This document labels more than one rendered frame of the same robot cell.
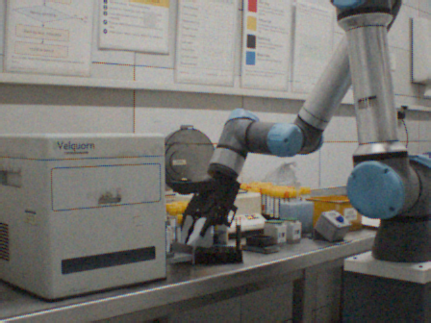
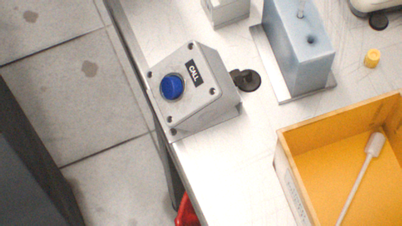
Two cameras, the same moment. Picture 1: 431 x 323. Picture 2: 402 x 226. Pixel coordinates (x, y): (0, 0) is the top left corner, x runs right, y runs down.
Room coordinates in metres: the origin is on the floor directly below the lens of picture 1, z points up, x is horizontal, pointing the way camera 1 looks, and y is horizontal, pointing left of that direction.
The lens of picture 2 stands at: (1.79, -0.63, 1.68)
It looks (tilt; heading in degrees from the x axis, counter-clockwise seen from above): 68 degrees down; 115
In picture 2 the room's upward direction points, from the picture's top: 3 degrees counter-clockwise
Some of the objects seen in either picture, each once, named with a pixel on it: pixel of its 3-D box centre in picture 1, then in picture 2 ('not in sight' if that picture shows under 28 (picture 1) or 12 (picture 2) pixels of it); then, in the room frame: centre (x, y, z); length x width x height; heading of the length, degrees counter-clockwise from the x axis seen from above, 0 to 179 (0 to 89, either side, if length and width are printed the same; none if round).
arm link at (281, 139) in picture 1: (278, 138); not in sight; (1.37, -0.14, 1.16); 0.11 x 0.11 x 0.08; 52
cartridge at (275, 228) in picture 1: (274, 233); not in sight; (1.58, -0.16, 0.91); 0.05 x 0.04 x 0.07; 45
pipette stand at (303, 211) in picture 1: (296, 219); (295, 38); (1.72, -0.24, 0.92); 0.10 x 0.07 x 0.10; 130
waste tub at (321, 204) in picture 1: (334, 213); (358, 184); (1.84, -0.37, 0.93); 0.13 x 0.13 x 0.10; 41
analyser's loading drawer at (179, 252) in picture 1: (147, 256); not in sight; (1.23, 0.14, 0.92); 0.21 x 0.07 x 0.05; 135
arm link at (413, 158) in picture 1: (404, 183); not in sight; (1.29, -0.42, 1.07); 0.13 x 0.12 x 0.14; 142
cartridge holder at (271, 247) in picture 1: (260, 243); not in sight; (1.52, -0.12, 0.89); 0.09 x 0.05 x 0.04; 45
